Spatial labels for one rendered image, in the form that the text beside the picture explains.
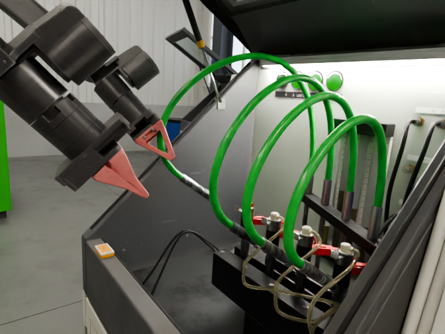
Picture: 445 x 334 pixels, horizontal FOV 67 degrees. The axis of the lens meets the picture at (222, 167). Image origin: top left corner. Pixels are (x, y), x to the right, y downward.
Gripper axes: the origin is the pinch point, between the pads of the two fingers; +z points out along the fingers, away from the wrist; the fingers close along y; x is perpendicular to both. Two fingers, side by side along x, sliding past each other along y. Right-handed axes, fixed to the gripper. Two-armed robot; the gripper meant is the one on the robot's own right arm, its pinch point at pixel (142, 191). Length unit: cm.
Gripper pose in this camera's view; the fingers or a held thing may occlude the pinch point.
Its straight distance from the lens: 45.4
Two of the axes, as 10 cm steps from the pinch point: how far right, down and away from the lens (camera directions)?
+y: 6.9, -7.1, 1.3
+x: -3.8, -2.1, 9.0
